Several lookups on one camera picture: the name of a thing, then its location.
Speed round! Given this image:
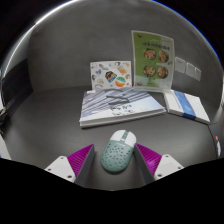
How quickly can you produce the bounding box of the white book with blue stripe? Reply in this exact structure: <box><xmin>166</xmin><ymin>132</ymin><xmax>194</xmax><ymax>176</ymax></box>
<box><xmin>163</xmin><ymin>89</ymin><xmax>212</xmax><ymax>125</ymax></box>

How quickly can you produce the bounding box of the white wall socket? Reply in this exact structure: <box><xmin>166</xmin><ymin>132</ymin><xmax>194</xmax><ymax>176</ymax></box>
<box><xmin>185</xmin><ymin>61</ymin><xmax>196</xmax><ymax>79</ymax></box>
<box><xmin>193</xmin><ymin>66</ymin><xmax>203</xmax><ymax>82</ymax></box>
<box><xmin>174</xmin><ymin>56</ymin><xmax>187</xmax><ymax>75</ymax></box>

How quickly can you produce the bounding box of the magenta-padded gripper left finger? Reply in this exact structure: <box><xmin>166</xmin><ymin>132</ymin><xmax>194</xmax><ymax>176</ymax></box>
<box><xmin>44</xmin><ymin>143</ymin><xmax>97</xmax><ymax>188</ymax></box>

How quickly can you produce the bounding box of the green and white perforated mouse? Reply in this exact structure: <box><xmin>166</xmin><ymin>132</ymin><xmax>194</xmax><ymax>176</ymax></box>
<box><xmin>100</xmin><ymin>129</ymin><xmax>138</xmax><ymax>174</ymax></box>

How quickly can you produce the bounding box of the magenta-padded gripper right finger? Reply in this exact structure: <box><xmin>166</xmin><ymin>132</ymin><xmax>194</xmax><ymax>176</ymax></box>
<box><xmin>133</xmin><ymin>142</ymin><xmax>185</xmax><ymax>186</ymax></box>

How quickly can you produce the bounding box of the grey striped cover book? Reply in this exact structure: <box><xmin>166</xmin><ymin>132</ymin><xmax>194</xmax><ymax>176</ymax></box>
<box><xmin>78</xmin><ymin>87</ymin><xmax>167</xmax><ymax>129</ymax></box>

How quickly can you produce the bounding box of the white sticker sheet card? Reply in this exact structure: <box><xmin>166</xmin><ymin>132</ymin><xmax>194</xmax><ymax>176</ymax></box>
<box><xmin>89</xmin><ymin>60</ymin><xmax>133</xmax><ymax>91</ymax></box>

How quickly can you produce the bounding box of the green menu sign stand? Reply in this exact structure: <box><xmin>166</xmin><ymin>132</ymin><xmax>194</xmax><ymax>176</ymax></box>
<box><xmin>130</xmin><ymin>29</ymin><xmax>176</xmax><ymax>94</ymax></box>

